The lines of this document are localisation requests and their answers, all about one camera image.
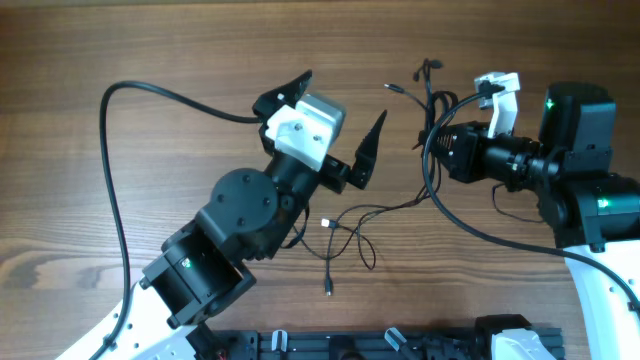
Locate camera black cable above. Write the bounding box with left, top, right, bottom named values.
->
left=87, top=80, right=264, bottom=360
left=421, top=84, right=640, bottom=311

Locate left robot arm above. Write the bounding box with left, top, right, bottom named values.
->
left=64, top=72, right=382, bottom=359

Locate black cable bundle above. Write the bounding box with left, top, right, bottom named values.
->
left=289, top=58, right=459, bottom=297

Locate left camera black cable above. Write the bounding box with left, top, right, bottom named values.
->
left=87, top=80, right=264, bottom=360

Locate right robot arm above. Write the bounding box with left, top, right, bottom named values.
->
left=422, top=81, right=639, bottom=359

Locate right camera black cable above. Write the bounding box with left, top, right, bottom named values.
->
left=421, top=84, right=640, bottom=311

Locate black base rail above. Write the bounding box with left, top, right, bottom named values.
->
left=187, top=314, right=566, bottom=360

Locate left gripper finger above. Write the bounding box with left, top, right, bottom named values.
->
left=252, top=69, right=313, bottom=118
left=348, top=110, right=387, bottom=190

